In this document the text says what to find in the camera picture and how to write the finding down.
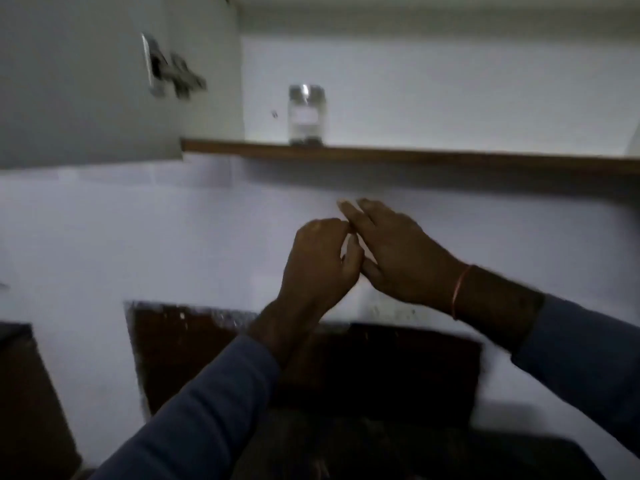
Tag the person's right hand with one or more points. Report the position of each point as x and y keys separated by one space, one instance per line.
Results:
x=407 y=259

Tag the person's left hand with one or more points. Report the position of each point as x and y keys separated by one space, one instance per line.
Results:
x=312 y=267

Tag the person's right thumb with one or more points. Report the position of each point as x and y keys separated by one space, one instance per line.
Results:
x=371 y=271

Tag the person's left thumb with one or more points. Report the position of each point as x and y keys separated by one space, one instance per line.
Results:
x=354 y=257

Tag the person's left forearm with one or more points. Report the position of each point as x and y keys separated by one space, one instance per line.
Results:
x=210 y=399

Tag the person's right forearm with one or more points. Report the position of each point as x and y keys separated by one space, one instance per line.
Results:
x=550 y=344

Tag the orange thread wristband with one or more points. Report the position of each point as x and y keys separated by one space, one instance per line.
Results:
x=460 y=292

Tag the dark brown panel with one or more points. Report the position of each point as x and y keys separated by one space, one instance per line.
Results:
x=380 y=374

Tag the brown wooden shelf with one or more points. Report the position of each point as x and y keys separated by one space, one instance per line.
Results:
x=425 y=157

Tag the clear glass jar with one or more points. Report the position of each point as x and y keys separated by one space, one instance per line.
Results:
x=307 y=117

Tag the metal cabinet hinge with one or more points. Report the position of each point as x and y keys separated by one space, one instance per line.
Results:
x=172 y=69

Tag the white cabinet door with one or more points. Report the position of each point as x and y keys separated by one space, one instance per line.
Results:
x=90 y=79

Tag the dark brown cabinet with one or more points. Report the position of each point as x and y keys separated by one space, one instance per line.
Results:
x=30 y=404

